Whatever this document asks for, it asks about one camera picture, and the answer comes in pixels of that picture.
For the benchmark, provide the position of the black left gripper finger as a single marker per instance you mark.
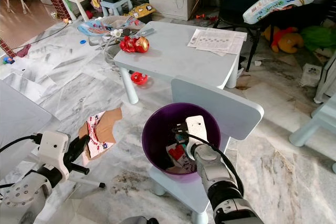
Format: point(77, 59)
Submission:
point(83, 145)

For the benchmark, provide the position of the teal wrapper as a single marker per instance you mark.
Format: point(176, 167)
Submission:
point(178, 138)

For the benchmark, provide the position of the brown printed cardboard piece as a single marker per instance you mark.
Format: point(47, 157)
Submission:
point(107, 124)

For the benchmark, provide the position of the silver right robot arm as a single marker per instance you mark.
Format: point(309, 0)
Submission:
point(212, 174)

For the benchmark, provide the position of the purple plastic rubbish bin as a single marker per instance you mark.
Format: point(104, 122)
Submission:
point(158, 124)

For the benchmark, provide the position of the red white wrapper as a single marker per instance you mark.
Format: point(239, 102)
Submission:
point(177, 156)

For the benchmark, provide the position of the pale blue child chair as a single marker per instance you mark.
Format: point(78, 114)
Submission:
point(220, 108)
point(307, 132)

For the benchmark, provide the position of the white marble table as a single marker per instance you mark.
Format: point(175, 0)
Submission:
point(13, 129)

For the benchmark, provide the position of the small red plastic toy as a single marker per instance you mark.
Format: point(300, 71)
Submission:
point(139, 78)

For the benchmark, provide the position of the pale blue child table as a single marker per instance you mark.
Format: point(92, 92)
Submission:
point(176, 56)

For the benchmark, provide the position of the dark robot foot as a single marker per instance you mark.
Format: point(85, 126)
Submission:
point(136, 220)

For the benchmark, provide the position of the printed paper sheets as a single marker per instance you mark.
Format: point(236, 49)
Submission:
point(215, 40)

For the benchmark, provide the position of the red gold toy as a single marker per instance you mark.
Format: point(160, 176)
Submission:
point(134, 45)

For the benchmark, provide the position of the grey remote control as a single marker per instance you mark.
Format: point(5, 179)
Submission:
point(145, 32)

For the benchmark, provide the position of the dark red cloth item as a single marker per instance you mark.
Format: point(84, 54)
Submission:
point(23, 51)

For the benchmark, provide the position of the small colourful toy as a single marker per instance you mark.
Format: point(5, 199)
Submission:
point(8, 60)

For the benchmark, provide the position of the colourful baby toy tray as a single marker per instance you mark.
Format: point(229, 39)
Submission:
point(102, 26)

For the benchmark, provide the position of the yellow picture book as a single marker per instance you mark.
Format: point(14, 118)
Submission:
point(143, 11)

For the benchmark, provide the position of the white television cabinet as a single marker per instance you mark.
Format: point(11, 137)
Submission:
point(168, 3)

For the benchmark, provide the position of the yellow orange plush toy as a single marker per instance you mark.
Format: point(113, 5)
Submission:
point(289, 41)

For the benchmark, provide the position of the pale blue stool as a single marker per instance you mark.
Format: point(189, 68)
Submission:
point(116, 4)

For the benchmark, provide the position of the green plush toy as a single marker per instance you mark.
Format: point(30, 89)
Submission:
point(320, 38)

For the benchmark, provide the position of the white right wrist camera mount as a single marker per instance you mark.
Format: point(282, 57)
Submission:
point(197, 128)

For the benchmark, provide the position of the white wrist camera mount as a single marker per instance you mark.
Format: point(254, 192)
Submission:
point(53, 148)
point(197, 128)

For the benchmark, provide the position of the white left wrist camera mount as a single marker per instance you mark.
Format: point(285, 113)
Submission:
point(53, 148)

